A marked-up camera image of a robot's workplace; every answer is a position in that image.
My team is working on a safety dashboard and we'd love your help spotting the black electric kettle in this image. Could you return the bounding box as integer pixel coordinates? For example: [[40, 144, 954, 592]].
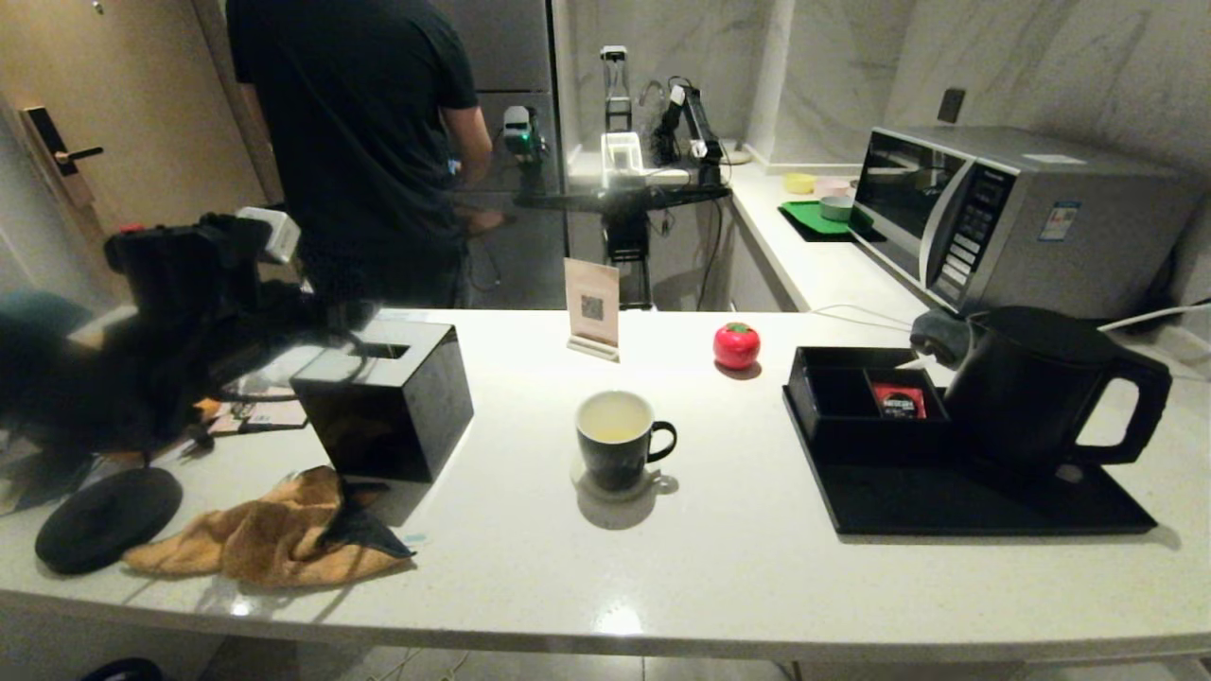
[[946, 306, 1174, 474]]

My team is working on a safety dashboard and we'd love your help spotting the black glossy tissue box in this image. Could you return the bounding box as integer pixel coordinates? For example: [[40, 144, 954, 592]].
[[290, 320, 476, 484]]

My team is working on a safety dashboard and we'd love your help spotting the person in black shirt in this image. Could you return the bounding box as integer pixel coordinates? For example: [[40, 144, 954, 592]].
[[225, 0, 495, 308]]

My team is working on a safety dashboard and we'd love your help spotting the orange microfiber cloth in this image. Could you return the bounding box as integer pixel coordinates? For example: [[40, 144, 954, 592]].
[[123, 465, 417, 588]]

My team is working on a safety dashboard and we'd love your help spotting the QR code sign stand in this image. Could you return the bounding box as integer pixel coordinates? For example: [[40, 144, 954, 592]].
[[564, 257, 622, 363]]

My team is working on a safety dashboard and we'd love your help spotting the teal round object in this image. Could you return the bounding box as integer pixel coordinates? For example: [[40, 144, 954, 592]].
[[0, 288, 93, 332]]

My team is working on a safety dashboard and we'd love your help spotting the tan wooden door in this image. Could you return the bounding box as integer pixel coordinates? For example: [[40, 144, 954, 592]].
[[0, 0, 285, 304]]

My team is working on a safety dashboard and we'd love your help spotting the black round kettle base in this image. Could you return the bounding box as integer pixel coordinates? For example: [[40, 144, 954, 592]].
[[36, 467, 185, 576]]

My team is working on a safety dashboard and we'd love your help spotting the black flat panel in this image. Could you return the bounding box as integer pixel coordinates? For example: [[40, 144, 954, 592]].
[[0, 452, 96, 516]]

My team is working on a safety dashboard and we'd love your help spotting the black mug white inside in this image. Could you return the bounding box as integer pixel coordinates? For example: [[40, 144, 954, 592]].
[[575, 391, 678, 493]]

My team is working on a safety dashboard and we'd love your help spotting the grey tall cabinet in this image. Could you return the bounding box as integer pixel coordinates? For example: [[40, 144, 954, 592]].
[[440, 0, 567, 308]]

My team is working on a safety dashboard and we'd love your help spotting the white rack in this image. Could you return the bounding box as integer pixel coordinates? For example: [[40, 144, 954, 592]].
[[602, 130, 646, 188]]

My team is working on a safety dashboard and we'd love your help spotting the clear blender jug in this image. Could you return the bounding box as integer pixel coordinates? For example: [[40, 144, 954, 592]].
[[601, 44, 633, 131]]

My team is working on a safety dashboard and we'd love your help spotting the red tomato-shaped timer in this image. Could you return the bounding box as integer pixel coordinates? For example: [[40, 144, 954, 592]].
[[712, 322, 762, 371]]

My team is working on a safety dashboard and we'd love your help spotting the green tray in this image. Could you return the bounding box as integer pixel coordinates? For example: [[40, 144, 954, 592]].
[[779, 199, 886, 243]]

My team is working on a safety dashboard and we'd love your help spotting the black compartment sachet box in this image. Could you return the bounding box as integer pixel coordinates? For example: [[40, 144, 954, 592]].
[[783, 346, 955, 464]]

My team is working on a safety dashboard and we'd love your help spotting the red coffee sachet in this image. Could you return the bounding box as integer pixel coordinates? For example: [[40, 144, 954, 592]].
[[872, 382, 928, 420]]

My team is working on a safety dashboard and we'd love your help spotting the grey folded cloth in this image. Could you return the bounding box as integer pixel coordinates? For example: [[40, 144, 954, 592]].
[[910, 308, 975, 368]]

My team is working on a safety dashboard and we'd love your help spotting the black rectangular serving tray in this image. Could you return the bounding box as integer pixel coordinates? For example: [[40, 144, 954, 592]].
[[785, 416, 1160, 538]]

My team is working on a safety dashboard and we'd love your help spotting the silver microwave oven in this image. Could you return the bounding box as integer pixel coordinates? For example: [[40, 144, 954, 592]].
[[851, 125, 1207, 320]]

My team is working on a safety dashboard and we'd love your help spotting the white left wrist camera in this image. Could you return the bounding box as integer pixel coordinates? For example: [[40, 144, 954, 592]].
[[237, 206, 302, 264]]

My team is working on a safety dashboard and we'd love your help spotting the green-lit camera device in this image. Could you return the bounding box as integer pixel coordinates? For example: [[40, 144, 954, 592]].
[[501, 103, 550, 202]]

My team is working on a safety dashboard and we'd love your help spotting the black door lock handle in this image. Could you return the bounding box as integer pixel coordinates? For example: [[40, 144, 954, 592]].
[[23, 107, 107, 211]]

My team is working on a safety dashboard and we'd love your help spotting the black round pedestal table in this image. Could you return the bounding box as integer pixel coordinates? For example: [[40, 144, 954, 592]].
[[516, 181, 734, 311]]

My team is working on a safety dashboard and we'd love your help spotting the black ring-shaped part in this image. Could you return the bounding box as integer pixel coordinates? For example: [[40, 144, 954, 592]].
[[80, 657, 167, 681]]

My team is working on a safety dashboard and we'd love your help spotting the white power cable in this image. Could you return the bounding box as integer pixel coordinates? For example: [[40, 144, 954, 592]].
[[1102, 303, 1211, 332]]

